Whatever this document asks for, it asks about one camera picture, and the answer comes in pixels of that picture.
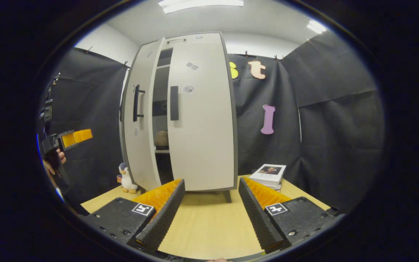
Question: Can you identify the black backdrop cloth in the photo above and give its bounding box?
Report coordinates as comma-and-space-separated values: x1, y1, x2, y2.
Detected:
48, 31, 385, 215

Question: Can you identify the white shoe cabinet door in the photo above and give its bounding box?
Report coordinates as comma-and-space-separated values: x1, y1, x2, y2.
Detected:
121, 37, 166, 191
167, 47, 236, 191

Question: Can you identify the brown fuzzy shoe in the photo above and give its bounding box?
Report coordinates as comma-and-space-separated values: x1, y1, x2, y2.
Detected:
155, 131, 169, 147

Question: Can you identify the white shoe cabinet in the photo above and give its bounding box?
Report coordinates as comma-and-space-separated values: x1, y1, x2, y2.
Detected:
120, 32, 239, 203

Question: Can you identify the black door handle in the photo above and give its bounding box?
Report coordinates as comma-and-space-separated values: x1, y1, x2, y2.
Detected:
133, 85, 145, 122
170, 86, 179, 121

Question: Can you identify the large ceiling light panel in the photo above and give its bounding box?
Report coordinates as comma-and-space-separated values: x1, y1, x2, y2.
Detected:
158, 0, 244, 14

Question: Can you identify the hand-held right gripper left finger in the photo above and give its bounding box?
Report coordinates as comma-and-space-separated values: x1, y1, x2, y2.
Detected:
82, 178, 186, 251

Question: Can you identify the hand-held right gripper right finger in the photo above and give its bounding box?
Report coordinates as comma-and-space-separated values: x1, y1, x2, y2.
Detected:
238, 177, 345, 254

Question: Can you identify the plain thin book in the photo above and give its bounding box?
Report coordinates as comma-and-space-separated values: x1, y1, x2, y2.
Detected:
259, 180, 283, 192

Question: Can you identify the white book with cover picture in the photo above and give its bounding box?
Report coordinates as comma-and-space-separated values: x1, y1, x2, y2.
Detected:
249, 164, 287, 183

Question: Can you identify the penguin plush toy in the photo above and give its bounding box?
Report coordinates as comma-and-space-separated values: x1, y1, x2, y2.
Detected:
118, 162, 139, 194

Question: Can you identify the small ceiling light panel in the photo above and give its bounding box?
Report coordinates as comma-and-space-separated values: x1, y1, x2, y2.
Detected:
307, 20, 327, 35

